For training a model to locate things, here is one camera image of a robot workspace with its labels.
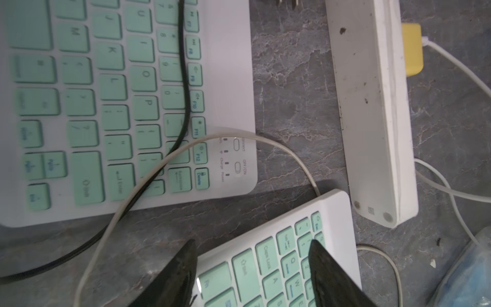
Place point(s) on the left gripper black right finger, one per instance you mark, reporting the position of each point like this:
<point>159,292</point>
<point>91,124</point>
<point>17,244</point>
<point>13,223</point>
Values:
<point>331,284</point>

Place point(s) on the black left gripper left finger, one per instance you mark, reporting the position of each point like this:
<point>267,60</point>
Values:
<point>173,286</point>

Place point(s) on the green keyboard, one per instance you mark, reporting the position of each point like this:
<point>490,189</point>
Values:
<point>269,266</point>
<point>93,98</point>

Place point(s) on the white power strip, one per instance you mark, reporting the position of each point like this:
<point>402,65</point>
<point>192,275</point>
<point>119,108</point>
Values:
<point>367,48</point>

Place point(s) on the bag of gloves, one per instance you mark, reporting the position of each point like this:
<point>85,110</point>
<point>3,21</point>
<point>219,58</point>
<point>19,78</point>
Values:
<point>467,283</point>

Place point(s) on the yellow USB charger cube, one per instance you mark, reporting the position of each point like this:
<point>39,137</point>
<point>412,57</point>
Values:
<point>413,48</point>

